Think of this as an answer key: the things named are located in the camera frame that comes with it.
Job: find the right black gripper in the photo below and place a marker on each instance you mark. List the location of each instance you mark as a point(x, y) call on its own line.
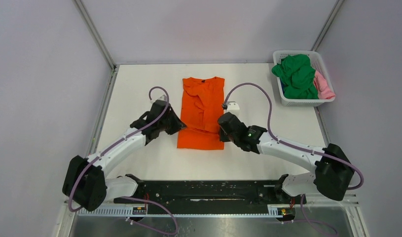
point(223, 138)

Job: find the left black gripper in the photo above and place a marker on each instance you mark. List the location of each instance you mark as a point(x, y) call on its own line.
point(178, 124)

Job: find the orange t shirt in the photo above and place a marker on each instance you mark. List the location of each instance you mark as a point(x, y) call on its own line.
point(201, 108)

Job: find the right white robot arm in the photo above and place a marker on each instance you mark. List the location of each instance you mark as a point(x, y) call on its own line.
point(327, 169)

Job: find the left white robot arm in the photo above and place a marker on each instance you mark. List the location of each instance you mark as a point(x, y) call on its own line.
point(86, 182)

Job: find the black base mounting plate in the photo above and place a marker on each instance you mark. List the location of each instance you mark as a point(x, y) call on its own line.
point(210, 196)

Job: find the green t shirt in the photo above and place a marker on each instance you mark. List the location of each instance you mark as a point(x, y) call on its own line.
point(297, 77)

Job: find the pink t shirt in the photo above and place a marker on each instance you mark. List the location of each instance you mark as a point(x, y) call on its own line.
point(322, 86)

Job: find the white plastic basket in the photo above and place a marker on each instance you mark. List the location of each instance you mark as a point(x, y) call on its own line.
point(316, 62)

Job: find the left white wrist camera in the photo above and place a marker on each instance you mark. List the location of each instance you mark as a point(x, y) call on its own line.
point(163, 98)

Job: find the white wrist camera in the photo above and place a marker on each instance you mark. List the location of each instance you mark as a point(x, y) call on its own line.
point(231, 107)
point(163, 98)

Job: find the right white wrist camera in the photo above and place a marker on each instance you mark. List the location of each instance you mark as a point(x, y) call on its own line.
point(231, 107)

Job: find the white slotted cable duct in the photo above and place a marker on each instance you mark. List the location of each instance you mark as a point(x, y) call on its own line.
point(136, 210)

